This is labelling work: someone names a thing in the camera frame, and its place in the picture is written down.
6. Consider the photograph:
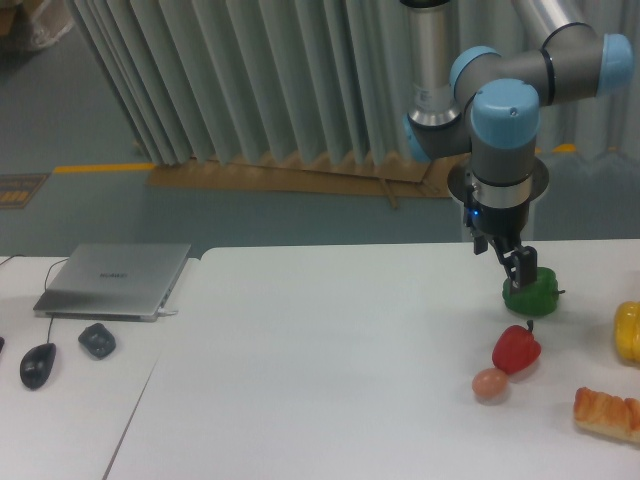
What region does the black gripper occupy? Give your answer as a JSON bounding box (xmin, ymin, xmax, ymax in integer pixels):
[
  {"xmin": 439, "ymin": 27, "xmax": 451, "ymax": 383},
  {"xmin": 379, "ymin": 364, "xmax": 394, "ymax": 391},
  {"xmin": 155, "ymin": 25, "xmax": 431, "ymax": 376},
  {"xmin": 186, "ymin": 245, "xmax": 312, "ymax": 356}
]
[{"xmin": 464, "ymin": 186, "xmax": 537, "ymax": 291}]

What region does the yellow bell pepper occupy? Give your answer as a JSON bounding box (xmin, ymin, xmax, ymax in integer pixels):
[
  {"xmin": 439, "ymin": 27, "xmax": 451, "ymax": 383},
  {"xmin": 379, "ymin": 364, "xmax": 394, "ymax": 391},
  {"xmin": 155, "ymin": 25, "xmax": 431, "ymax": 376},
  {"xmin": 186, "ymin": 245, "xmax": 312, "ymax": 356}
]
[{"xmin": 614, "ymin": 301, "xmax": 640, "ymax": 363}]

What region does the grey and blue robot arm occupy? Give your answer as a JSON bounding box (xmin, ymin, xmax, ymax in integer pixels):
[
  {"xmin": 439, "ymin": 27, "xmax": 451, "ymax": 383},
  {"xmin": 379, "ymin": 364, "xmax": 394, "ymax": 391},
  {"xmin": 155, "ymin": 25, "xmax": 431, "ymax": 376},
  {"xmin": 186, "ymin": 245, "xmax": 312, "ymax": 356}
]
[{"xmin": 403, "ymin": 1, "xmax": 634, "ymax": 292}]

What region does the green bell pepper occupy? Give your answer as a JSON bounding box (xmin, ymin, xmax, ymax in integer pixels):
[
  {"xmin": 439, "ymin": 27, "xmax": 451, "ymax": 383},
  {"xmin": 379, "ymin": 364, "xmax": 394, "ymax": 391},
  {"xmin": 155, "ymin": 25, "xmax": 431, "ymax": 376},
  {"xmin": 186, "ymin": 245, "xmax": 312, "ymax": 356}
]
[{"xmin": 502, "ymin": 267, "xmax": 564, "ymax": 317}]

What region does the red bell pepper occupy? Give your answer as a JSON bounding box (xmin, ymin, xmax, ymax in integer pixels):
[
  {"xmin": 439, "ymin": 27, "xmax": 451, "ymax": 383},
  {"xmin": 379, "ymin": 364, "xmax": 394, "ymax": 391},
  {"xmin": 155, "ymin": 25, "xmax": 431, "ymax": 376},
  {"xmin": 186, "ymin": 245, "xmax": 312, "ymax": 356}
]
[{"xmin": 492, "ymin": 320, "xmax": 542, "ymax": 375}]

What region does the brown cardboard sheet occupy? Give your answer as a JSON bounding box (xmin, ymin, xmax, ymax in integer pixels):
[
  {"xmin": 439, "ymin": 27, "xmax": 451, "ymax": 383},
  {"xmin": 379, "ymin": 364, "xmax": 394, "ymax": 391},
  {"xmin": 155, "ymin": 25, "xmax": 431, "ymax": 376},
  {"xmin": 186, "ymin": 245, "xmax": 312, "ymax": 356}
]
[{"xmin": 146, "ymin": 151, "xmax": 467, "ymax": 208}]

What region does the brown egg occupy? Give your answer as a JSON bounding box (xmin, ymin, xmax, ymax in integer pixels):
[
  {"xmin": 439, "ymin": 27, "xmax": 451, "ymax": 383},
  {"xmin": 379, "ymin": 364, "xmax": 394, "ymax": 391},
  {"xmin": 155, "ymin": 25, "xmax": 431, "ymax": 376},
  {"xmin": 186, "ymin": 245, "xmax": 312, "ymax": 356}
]
[{"xmin": 471, "ymin": 368, "xmax": 508, "ymax": 399}]

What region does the orange bread loaf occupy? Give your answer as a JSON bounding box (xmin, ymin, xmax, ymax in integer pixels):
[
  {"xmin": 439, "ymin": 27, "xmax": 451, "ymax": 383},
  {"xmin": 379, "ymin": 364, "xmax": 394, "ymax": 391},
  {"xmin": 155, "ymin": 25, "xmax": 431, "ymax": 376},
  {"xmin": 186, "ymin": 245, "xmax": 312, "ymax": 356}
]
[{"xmin": 573, "ymin": 387, "xmax": 639, "ymax": 444}]

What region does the grey-green pleated curtain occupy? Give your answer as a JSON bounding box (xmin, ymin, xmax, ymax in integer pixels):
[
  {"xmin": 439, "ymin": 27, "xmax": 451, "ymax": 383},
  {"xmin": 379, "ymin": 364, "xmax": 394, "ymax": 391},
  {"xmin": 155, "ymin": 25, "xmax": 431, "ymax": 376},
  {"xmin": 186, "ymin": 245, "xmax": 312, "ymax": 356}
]
[{"xmin": 68, "ymin": 1, "xmax": 639, "ymax": 169}]

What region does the silver closed laptop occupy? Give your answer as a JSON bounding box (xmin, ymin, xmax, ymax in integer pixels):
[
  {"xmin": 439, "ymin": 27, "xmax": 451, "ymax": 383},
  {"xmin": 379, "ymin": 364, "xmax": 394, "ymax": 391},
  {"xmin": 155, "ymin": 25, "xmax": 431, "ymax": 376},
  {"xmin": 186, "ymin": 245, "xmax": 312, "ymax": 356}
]
[{"xmin": 33, "ymin": 243, "xmax": 191, "ymax": 321}]

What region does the dark grey controller puck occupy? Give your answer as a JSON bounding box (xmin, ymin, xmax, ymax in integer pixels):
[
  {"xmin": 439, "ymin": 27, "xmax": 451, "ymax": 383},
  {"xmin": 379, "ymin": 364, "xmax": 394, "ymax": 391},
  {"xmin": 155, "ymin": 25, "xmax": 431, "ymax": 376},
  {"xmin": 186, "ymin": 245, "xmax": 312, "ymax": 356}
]
[{"xmin": 78, "ymin": 323, "xmax": 117, "ymax": 360}]

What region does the black computer mouse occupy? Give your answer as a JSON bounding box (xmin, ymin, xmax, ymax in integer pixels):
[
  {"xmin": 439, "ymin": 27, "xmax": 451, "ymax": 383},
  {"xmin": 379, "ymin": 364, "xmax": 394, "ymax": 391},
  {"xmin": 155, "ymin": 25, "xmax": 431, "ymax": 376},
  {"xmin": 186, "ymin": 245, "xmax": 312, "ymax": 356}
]
[{"xmin": 19, "ymin": 342, "xmax": 57, "ymax": 390}]

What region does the black and orange floor sign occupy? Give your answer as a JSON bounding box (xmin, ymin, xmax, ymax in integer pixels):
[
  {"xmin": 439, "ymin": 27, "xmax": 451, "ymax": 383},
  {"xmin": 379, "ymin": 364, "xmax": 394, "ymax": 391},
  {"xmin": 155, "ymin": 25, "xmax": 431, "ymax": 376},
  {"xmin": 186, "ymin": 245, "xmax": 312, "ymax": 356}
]
[{"xmin": 0, "ymin": 173, "xmax": 50, "ymax": 209}]

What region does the cardboard box in corner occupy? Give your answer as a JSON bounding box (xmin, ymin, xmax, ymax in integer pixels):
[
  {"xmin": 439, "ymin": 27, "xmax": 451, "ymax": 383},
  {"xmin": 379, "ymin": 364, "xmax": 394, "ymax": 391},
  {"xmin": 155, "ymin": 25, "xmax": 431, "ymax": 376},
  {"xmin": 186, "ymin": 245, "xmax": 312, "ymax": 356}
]
[{"xmin": 1, "ymin": 0, "xmax": 74, "ymax": 52}]

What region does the black mouse cable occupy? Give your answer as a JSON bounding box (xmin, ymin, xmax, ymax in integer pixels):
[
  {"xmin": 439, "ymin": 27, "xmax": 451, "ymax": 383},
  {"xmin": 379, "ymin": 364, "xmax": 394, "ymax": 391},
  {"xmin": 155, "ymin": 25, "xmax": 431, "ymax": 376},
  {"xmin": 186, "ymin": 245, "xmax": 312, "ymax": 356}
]
[{"xmin": 0, "ymin": 253, "xmax": 76, "ymax": 346}]

